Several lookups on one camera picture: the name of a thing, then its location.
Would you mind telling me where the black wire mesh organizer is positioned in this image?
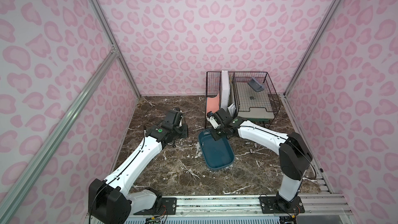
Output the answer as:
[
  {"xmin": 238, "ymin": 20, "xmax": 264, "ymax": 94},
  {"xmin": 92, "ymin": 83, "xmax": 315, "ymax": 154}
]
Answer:
[{"xmin": 205, "ymin": 71, "xmax": 281, "ymax": 127}]

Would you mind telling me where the pink folder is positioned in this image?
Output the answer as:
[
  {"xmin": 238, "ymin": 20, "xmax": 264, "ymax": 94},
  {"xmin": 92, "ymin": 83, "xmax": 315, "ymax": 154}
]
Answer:
[{"xmin": 206, "ymin": 94, "xmax": 220, "ymax": 118}]

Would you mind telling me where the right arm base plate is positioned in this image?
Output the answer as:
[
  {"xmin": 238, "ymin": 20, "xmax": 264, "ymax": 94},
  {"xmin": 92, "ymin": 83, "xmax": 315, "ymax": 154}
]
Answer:
[{"xmin": 259, "ymin": 194, "xmax": 305, "ymax": 214}]

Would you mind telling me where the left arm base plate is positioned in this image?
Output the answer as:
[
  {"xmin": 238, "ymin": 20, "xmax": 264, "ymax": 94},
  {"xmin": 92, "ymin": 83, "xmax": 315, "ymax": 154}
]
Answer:
[{"xmin": 134, "ymin": 197, "xmax": 177, "ymax": 215}]

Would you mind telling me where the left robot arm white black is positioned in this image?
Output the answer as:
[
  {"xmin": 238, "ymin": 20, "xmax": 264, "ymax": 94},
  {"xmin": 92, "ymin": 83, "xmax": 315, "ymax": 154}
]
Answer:
[{"xmin": 88, "ymin": 108, "xmax": 188, "ymax": 224}]

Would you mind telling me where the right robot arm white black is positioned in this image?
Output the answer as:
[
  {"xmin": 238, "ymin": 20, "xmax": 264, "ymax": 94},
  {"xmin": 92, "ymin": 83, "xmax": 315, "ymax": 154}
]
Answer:
[{"xmin": 206, "ymin": 108, "xmax": 313, "ymax": 204}]

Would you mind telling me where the aluminium mounting rail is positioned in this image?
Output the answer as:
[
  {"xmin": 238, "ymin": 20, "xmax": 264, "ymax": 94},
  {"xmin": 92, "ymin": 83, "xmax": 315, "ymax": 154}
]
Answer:
[{"xmin": 162, "ymin": 194, "xmax": 354, "ymax": 223}]

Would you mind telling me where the teal plastic storage box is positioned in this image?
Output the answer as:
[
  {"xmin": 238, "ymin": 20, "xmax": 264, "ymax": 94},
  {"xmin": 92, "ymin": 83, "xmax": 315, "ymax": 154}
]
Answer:
[{"xmin": 198, "ymin": 130, "xmax": 235, "ymax": 171}]

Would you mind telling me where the grey stapler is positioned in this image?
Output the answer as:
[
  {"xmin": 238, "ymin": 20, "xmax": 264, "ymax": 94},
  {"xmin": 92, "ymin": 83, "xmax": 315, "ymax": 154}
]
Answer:
[{"xmin": 247, "ymin": 78, "xmax": 264, "ymax": 92}]

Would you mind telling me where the white document binder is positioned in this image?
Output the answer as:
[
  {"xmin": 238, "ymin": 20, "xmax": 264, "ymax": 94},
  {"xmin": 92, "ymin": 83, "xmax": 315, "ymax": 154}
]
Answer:
[{"xmin": 220, "ymin": 70, "xmax": 230, "ymax": 112}]

